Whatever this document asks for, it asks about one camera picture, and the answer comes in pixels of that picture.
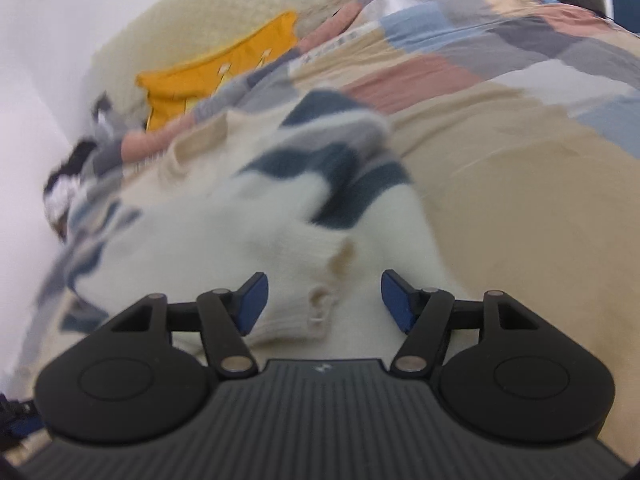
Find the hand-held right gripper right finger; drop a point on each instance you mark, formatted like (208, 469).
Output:
(397, 305)

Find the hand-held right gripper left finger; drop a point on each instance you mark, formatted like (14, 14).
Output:
(254, 305)

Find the cream striped knit sweater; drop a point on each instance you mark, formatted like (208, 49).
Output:
(210, 225)

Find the black clothes pile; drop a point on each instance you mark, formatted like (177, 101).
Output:
(80, 155)

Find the patchwork checked quilt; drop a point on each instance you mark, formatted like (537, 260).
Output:
(525, 185)

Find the yellow crown print pillow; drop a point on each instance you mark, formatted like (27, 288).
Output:
(185, 87)

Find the cream quilted headboard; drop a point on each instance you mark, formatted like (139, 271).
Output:
(200, 15)

